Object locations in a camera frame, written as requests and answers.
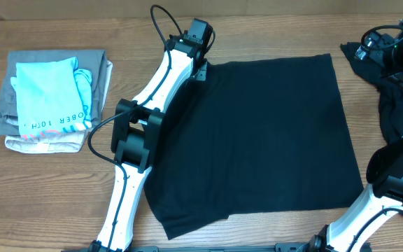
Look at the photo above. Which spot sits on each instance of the beige folded garment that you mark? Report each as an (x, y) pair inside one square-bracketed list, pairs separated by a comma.
[(59, 143)]

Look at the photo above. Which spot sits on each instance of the black t-shirt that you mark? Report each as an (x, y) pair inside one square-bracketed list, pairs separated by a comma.
[(252, 137)]

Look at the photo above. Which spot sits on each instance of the light blue folded shirt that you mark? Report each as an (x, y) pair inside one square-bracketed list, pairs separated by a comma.
[(52, 98)]

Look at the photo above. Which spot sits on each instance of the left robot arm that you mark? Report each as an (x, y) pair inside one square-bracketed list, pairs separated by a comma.
[(136, 131)]

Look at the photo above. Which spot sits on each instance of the grey folded garment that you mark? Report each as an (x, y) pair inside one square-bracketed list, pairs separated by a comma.
[(92, 60)]

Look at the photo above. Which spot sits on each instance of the black clothes pile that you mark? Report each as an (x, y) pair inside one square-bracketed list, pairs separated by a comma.
[(391, 95)]

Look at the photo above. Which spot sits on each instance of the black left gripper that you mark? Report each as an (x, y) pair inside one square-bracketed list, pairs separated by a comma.
[(201, 71)]

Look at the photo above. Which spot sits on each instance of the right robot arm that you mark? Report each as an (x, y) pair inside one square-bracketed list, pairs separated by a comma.
[(381, 199)]

